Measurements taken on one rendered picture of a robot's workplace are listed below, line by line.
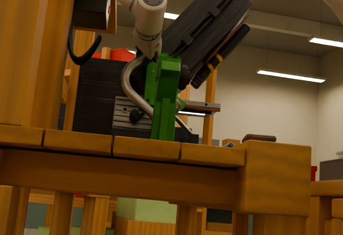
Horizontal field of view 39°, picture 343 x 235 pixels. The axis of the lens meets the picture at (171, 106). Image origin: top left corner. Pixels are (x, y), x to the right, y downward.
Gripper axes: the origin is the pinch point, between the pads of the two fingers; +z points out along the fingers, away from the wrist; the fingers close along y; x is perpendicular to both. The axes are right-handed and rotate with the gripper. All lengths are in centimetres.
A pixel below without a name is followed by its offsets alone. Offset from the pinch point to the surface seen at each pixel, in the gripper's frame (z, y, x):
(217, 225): 873, -39, -258
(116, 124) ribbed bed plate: 7.6, -11.6, 20.7
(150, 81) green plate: 5.4, -6.9, 2.1
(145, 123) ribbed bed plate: 7.0, -17.5, 12.9
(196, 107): 17.8, -20.9, -9.8
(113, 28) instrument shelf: 43, 38, -18
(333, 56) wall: 778, 69, -713
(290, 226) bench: -44, -68, 22
